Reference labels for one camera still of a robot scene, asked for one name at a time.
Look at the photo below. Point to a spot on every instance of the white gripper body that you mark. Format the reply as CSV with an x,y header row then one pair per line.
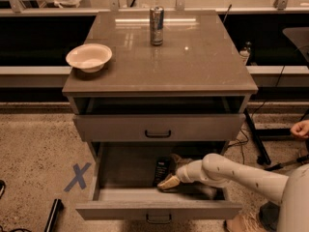
x,y
183,174

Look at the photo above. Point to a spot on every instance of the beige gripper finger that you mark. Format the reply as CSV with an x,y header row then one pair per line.
x,y
169,182
179,161

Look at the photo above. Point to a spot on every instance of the black rxbar chocolate wrapper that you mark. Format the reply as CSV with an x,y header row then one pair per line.
x,y
161,170

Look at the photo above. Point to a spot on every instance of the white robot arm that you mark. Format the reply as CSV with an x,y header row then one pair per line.
x,y
217,171

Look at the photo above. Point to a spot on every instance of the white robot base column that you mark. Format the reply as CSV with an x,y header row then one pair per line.
x,y
294,211

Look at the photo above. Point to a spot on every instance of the open grey middle drawer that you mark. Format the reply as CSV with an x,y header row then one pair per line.
x,y
123,186

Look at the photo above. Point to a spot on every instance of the grey drawer cabinet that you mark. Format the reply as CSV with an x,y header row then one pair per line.
x,y
196,71

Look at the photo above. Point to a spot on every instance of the person hand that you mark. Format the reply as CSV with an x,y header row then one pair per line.
x,y
300,130

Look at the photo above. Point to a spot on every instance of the black table leg stand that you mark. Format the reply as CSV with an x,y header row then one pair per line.
x,y
265,134

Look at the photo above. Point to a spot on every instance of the blue tape cross mark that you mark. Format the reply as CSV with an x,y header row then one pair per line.
x,y
78,177

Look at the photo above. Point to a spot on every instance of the black bar on floor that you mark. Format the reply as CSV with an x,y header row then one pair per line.
x,y
56,208

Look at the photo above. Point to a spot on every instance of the silver blue energy drink can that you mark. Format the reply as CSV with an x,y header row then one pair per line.
x,y
156,25

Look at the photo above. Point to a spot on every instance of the black shoe at left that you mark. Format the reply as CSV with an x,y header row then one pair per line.
x,y
2,187

